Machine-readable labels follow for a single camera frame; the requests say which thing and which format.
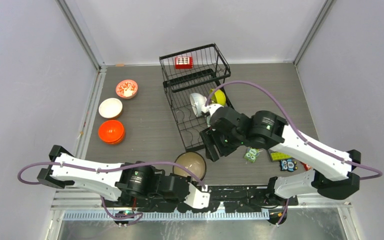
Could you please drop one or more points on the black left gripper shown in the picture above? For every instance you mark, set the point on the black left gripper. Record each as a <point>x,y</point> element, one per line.
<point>171,174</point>

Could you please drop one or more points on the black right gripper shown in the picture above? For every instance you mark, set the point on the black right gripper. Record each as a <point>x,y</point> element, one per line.
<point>208,140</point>

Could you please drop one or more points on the dark blue glazed bowl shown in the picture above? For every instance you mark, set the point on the dark blue glazed bowl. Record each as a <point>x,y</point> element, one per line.
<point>194,162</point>

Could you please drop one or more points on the black wire dish rack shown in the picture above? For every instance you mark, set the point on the black wire dish rack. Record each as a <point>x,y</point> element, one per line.
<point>210,69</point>

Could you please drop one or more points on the white bowl red floral pattern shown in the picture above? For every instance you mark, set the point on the white bowl red floral pattern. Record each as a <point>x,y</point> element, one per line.
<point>127,89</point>

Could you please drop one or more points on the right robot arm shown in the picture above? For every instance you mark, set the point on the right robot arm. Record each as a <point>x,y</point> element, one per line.
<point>331,174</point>

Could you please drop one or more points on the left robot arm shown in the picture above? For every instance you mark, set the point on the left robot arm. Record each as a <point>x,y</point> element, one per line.
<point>112,181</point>

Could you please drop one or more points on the green owl toy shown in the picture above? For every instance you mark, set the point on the green owl toy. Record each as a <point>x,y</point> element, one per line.
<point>251,154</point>

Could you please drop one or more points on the white ribbed bowl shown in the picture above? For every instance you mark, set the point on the white ribbed bowl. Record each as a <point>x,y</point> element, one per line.
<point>198,104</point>

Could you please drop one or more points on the yellow-green bowl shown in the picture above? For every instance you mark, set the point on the yellow-green bowl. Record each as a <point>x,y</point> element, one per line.
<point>218,97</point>

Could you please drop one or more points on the grey building block plate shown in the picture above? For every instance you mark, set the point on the grey building block plate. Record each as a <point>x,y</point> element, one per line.
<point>276,156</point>

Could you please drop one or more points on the blue owl card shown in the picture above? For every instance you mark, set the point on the blue owl card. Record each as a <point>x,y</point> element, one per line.
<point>288,165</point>

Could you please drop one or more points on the red box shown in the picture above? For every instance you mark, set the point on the red box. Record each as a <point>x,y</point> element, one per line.
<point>183,62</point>

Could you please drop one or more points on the red owl card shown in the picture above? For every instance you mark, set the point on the red owl card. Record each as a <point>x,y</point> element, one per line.
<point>306,166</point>

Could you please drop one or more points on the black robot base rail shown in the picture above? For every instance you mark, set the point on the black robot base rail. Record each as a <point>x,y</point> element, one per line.
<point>234,199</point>

